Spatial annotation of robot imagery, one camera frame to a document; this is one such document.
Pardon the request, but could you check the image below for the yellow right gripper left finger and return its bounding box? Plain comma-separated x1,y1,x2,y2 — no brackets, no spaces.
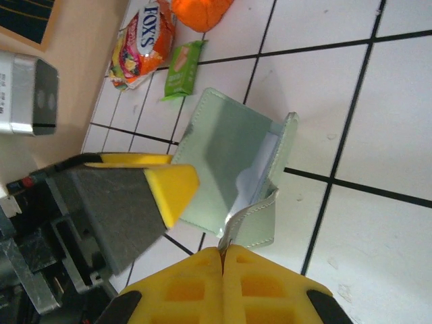
95,246,223,324

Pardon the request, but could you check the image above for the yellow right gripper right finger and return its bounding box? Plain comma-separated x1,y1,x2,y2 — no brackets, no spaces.
223,245,354,324

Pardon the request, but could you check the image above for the pale green card holder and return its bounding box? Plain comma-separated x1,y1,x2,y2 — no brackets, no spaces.
171,86,300,251

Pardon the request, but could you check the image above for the green snack packet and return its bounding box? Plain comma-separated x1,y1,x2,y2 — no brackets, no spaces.
159,39,209,102

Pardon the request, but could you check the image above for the orange Fox's candy bag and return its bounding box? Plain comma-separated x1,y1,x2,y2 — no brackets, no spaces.
108,0,177,92

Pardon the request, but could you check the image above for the orange ball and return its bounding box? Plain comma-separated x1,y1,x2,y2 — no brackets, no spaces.
171,0,236,34

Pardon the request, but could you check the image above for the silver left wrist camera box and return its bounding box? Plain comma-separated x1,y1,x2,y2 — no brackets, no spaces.
0,50,60,138

